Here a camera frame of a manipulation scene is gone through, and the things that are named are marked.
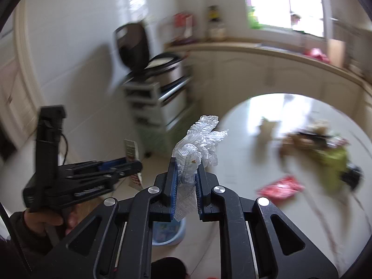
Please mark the lime green packet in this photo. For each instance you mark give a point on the lime green packet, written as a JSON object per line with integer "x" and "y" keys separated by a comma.
{"x": 334, "y": 162}

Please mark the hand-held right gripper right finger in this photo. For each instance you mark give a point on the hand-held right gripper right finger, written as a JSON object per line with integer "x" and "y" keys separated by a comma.
{"x": 199, "y": 194}

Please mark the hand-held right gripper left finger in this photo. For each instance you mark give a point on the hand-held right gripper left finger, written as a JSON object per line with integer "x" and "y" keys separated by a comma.
{"x": 175, "y": 191}

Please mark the black snack packet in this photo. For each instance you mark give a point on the black snack packet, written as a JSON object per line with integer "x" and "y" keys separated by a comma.
{"x": 314, "y": 135}

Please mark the black white rice cooker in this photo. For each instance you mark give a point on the black white rice cooker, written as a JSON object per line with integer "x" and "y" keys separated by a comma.
{"x": 132, "y": 46}

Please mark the cream kitchen cabinets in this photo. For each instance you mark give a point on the cream kitchen cabinets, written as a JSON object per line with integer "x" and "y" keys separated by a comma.
{"x": 247, "y": 72}

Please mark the clear plastic wrap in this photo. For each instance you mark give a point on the clear plastic wrap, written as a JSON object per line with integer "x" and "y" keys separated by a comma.
{"x": 197, "y": 142}

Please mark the red snack packet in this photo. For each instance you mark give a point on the red snack packet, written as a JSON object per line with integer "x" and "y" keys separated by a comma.
{"x": 280, "y": 188}

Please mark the white red printed packet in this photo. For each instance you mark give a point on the white red printed packet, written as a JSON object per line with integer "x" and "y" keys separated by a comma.
{"x": 132, "y": 152}

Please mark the cream door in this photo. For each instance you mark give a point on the cream door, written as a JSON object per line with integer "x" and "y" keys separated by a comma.
{"x": 17, "y": 93}

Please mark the small black object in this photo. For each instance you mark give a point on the small black object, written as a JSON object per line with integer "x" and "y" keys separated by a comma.
{"x": 353, "y": 175}

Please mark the stainless steel appliance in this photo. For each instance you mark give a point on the stainless steel appliance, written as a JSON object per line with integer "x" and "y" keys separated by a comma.
{"x": 173, "y": 87}

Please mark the beige blurred object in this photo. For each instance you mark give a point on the beige blurred object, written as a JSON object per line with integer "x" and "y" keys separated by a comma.
{"x": 267, "y": 128}

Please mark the glass jar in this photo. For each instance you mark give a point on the glass jar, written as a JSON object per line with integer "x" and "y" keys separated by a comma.
{"x": 217, "y": 31}

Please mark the person's left forearm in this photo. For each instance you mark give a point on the person's left forearm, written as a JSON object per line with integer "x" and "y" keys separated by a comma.
{"x": 20, "y": 247}

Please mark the person's left hand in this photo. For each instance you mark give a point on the person's left hand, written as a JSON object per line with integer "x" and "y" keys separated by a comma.
{"x": 37, "y": 221}

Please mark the blue plastic bin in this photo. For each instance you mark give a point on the blue plastic bin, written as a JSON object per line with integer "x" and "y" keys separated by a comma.
{"x": 174, "y": 234}

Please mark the wooden cutting board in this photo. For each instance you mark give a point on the wooden cutting board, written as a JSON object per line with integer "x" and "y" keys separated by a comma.
{"x": 336, "y": 53}

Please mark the brown crumpled wrapper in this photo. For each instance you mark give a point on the brown crumpled wrapper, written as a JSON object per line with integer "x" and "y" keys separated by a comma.
{"x": 290, "y": 144}

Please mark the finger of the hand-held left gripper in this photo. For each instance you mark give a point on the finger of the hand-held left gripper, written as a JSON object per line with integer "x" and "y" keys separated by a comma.
{"x": 135, "y": 168}
{"x": 112, "y": 164}

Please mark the window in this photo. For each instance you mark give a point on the window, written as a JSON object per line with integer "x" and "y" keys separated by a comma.
{"x": 282, "y": 3}

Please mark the dark bottle yellow label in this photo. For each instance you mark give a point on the dark bottle yellow label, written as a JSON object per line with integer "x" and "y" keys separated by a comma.
{"x": 213, "y": 13}

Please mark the green patterned cloth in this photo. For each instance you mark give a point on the green patterned cloth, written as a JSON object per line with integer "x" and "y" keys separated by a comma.
{"x": 158, "y": 139}

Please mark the red box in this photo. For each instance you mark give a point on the red box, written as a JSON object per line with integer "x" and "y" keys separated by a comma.
{"x": 183, "y": 24}

